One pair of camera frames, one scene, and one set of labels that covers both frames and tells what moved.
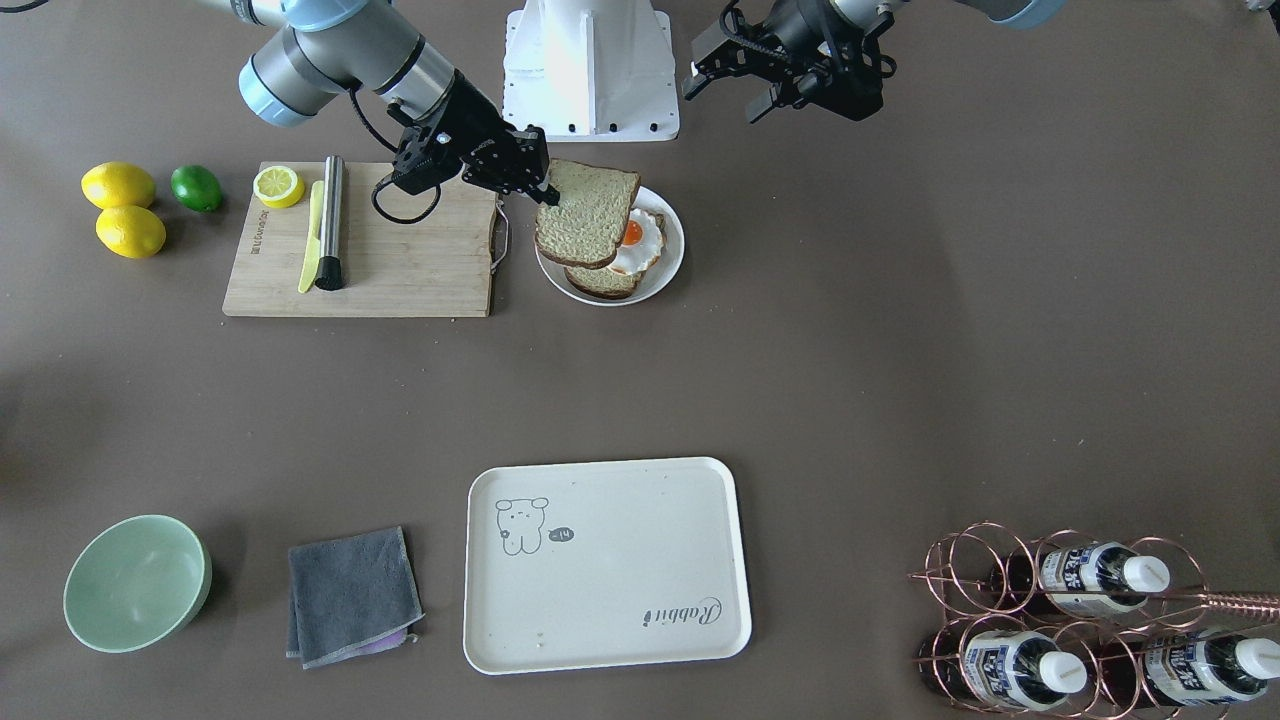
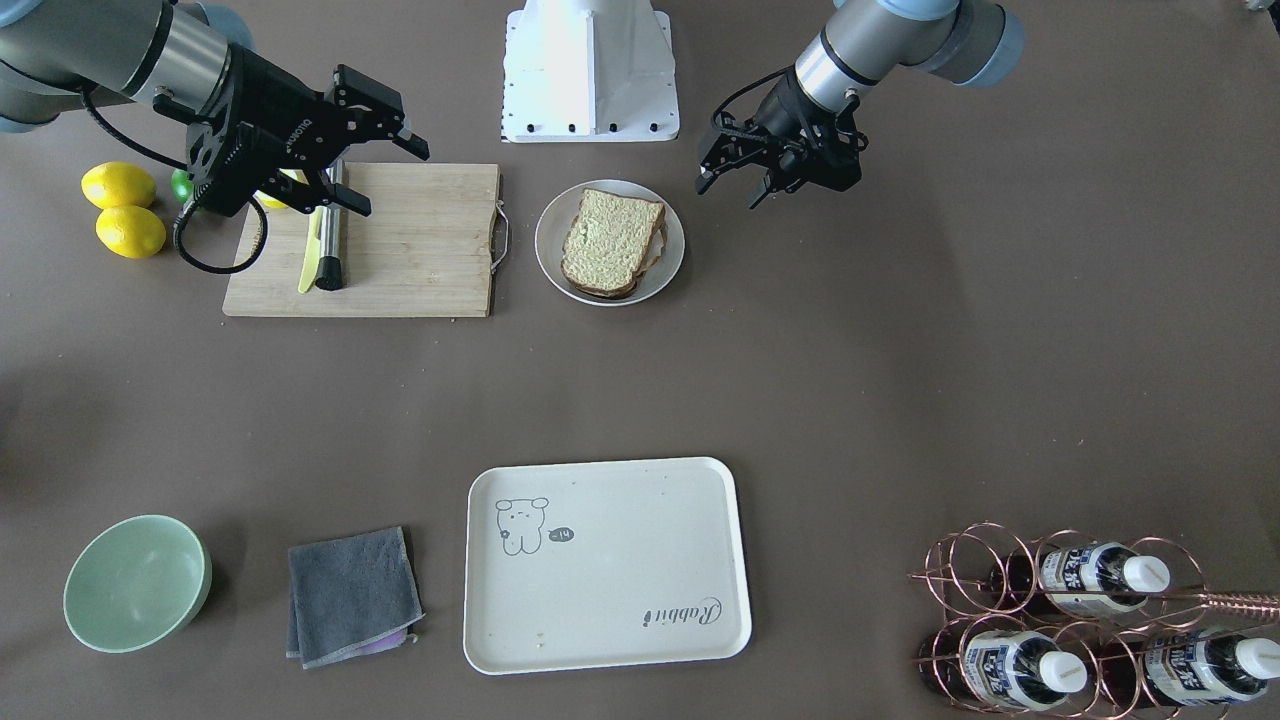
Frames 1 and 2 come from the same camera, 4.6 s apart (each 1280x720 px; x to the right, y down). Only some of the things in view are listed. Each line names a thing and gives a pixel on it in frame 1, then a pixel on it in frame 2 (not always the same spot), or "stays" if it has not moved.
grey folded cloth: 350,595 stays
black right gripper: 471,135 to 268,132
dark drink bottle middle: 1000,668 stays
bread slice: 586,226 to 608,239
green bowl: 137,584 stays
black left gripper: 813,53 to 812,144
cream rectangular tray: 584,565 stays
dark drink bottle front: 1184,669 stays
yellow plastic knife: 318,203 stays
